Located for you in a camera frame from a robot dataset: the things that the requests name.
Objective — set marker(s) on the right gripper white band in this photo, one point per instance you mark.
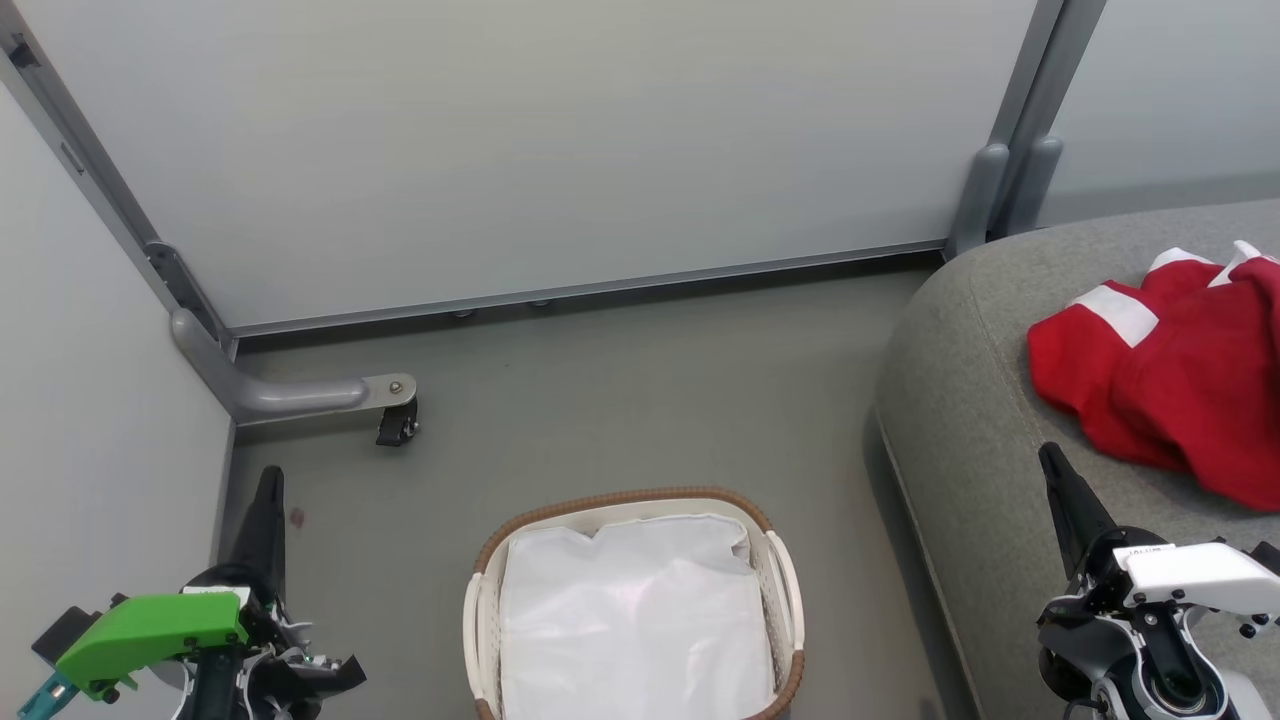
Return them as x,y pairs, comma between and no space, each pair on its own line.
1190,575

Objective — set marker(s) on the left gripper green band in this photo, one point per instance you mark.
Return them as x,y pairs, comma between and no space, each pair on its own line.
150,630

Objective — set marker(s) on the red garment with white stripes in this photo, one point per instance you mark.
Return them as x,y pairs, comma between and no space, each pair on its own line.
1180,400

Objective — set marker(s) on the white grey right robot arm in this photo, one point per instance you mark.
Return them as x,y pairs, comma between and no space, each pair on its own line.
1235,698

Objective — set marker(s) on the white laundry basket brown rim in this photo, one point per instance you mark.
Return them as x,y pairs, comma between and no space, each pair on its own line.
480,620

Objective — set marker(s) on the white basket liner cloth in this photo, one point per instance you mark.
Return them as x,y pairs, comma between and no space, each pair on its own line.
640,620

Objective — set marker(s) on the grey fabric sofa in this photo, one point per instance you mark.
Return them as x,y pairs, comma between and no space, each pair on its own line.
980,420

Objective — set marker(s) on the grey partition foot bar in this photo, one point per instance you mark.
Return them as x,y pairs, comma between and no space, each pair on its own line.
290,395

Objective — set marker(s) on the black caster wheel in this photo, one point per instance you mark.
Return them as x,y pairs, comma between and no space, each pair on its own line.
397,425

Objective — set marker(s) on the grey rounded post bracket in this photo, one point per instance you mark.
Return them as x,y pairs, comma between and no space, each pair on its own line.
1035,185
978,200

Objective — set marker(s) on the grey partition corner post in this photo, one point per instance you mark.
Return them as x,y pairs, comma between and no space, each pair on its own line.
90,170

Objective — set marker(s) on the grey partition bottom rail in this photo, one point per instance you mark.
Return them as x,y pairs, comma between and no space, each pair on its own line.
590,290

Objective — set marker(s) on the grey partition double post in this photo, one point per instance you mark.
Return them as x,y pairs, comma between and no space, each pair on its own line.
1040,80

